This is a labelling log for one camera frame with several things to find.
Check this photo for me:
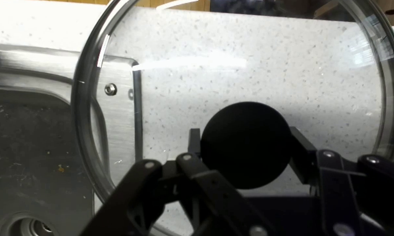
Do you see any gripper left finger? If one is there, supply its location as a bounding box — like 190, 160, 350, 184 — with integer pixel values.
80, 128, 270, 236

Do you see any stainless steel sink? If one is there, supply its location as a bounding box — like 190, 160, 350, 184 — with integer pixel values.
0, 44, 143, 236

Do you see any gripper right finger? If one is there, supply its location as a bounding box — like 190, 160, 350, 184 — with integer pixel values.
289, 126, 394, 236

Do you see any glass pot lid black knob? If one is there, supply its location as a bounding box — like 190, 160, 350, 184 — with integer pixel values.
71, 0, 394, 236

